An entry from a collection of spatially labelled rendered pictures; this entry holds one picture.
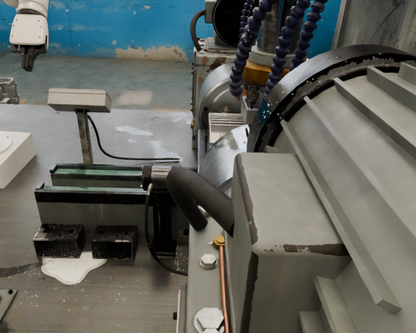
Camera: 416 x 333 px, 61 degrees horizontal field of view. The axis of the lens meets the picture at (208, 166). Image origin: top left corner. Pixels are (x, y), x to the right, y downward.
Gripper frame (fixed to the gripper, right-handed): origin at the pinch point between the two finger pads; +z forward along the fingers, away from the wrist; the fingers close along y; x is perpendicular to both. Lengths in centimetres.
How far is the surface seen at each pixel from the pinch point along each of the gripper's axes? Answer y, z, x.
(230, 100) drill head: 62, 13, -10
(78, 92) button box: 17.5, 10.0, -3.5
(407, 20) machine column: 88, 12, -51
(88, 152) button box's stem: 17.9, 25.8, 9.0
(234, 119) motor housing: 61, 23, -25
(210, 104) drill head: 57, 14, -9
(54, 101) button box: 10.6, 12.9, -3.5
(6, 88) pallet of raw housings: -100, -55, 172
